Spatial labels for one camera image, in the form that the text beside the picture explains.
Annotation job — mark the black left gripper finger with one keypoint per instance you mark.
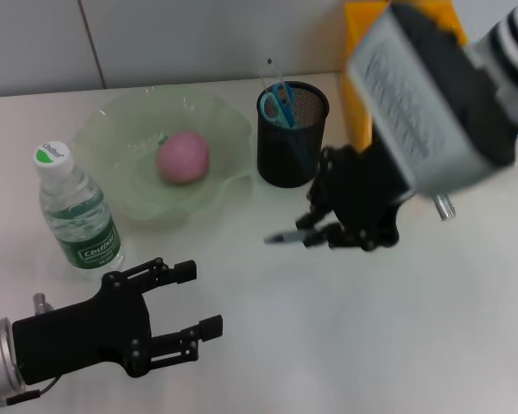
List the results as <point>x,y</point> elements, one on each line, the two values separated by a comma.
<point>211,326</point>
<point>185,271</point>

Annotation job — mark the clear plastic ruler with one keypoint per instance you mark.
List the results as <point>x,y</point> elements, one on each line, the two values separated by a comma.
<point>269,77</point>

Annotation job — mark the black mesh pen holder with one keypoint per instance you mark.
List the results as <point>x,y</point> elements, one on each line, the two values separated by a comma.
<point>285,159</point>

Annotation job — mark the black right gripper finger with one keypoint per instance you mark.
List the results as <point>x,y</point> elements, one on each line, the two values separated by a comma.
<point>321,202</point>
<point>332,239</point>

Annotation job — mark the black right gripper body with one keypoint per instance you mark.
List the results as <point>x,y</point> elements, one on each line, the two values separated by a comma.
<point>367,194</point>

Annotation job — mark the clear water bottle green label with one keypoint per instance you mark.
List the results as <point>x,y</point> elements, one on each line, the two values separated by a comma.
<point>82,233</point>

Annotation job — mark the blue scissors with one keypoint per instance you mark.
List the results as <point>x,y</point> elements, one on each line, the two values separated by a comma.
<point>280,108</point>

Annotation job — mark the green glass fruit plate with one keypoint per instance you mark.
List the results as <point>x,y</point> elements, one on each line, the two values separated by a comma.
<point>224,129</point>

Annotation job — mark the silver ballpoint pen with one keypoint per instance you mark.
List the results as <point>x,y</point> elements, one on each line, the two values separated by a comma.
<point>285,237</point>

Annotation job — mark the yellow plastic bin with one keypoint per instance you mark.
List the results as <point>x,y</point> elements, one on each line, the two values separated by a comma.
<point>358,112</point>

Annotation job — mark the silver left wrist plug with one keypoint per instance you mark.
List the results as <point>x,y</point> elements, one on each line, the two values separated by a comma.
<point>41,304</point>

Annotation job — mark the pink peach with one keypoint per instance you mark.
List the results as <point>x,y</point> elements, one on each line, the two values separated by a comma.
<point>183,157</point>

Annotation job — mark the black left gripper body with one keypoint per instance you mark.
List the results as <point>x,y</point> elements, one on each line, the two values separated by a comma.
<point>82,332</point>

